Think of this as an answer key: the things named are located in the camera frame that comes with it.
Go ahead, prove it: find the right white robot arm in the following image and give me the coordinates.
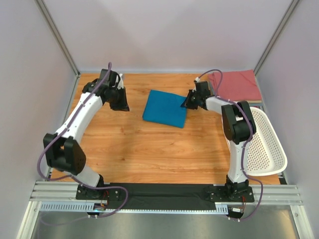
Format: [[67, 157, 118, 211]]
[[181, 78, 256, 203]]

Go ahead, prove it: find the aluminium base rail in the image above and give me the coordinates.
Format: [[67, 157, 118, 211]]
[[30, 182, 303, 205]]

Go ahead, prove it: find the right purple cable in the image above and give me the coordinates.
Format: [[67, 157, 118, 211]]
[[194, 69, 265, 222]]

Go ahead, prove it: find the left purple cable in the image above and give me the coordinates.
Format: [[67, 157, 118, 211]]
[[36, 62, 130, 226]]

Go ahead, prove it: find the right aluminium frame post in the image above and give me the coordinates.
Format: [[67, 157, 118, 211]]
[[254, 0, 301, 76]]

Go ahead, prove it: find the aluminium frame post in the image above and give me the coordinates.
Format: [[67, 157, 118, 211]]
[[34, 0, 80, 77], [254, 0, 301, 76]]

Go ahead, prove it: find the blue t shirt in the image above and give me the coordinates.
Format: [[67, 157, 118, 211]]
[[142, 90, 187, 128]]

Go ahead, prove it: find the left aluminium frame post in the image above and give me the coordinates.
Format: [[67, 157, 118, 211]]
[[34, 0, 80, 77]]

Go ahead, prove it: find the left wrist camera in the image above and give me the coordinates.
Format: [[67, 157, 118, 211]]
[[115, 73, 124, 90]]

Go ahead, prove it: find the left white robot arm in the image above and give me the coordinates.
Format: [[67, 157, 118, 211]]
[[43, 69, 130, 200]]

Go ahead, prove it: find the grey slotted cable duct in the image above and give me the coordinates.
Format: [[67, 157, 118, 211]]
[[39, 202, 244, 215]]

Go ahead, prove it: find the white perforated basket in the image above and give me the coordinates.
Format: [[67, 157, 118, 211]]
[[225, 106, 289, 178]]

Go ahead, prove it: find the purple cable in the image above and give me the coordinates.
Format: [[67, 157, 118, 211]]
[[36, 62, 130, 226], [194, 69, 265, 222]]

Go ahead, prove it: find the folded red t shirt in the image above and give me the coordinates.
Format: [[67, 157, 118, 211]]
[[208, 70, 262, 101]]

